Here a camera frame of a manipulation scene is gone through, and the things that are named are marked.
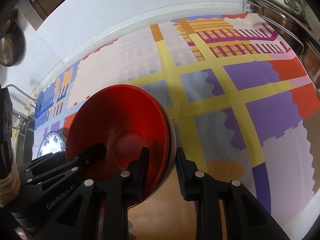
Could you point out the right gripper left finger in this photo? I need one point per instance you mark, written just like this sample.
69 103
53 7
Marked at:
99 210

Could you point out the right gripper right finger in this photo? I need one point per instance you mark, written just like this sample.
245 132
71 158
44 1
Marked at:
224 210

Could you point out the blue floral plate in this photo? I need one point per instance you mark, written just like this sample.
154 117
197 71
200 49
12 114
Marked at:
53 142

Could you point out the red black bowl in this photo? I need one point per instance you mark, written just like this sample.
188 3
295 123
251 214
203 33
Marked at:
124 118

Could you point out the white bowl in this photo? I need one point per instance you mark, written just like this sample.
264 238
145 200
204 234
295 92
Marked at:
172 151

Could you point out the colourful patterned table mat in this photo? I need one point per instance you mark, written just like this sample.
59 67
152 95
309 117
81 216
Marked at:
241 103

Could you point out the black frying pan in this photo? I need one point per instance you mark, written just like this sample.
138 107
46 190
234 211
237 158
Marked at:
12 46

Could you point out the steel pot lower shelf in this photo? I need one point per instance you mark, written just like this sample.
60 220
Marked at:
310 61

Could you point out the steel pan lower shelf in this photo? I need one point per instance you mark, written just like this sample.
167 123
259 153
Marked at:
290 26

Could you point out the white pot rack shelf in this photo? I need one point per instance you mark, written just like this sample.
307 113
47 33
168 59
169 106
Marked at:
307 17

